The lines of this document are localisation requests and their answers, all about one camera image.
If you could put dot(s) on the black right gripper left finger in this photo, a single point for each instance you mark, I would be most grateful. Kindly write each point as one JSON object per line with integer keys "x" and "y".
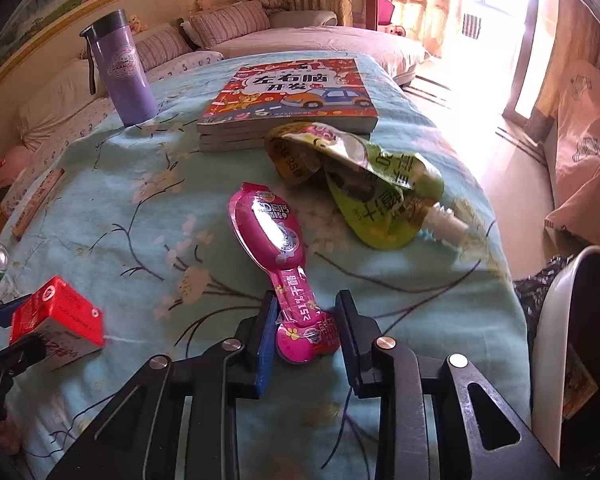
{"x": 135, "y": 436}

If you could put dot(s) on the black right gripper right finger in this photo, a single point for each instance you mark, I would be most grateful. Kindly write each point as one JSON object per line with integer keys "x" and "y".
{"x": 441, "y": 415}

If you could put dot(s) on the red white drink carton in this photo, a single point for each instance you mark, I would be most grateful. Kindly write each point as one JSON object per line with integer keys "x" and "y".
{"x": 69, "y": 325}

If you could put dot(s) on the pink spoon-shaped pouch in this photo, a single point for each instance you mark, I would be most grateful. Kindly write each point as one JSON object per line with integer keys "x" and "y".
{"x": 271, "y": 235}

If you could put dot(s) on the yellow snack wrapper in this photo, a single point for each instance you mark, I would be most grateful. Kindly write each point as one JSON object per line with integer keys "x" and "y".
{"x": 579, "y": 385}

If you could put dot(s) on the black round trash bin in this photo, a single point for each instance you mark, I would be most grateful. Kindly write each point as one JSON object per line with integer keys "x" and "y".
{"x": 570, "y": 315}

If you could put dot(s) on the green spout pouch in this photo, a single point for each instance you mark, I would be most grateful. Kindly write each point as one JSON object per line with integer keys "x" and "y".
{"x": 386, "y": 198}

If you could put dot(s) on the light blue floral tablecloth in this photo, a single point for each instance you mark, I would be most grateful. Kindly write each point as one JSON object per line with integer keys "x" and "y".
{"x": 186, "y": 275}

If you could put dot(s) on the pink sofa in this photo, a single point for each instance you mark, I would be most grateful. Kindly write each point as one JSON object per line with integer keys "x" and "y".
{"x": 398, "y": 56}

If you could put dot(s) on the white pillow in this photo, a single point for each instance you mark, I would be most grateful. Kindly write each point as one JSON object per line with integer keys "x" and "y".
{"x": 63, "y": 96}

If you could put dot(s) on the red children book stack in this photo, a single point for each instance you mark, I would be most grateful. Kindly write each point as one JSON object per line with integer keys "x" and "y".
{"x": 259, "y": 98}

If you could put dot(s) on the pink heart-print cover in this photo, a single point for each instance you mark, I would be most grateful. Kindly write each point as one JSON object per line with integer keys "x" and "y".
{"x": 577, "y": 164}

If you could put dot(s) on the purple thermos bottle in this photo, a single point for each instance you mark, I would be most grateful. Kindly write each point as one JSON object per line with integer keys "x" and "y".
{"x": 111, "y": 51}

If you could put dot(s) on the magenta chair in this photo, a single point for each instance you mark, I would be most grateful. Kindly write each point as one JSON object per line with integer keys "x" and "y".
{"x": 385, "y": 9}

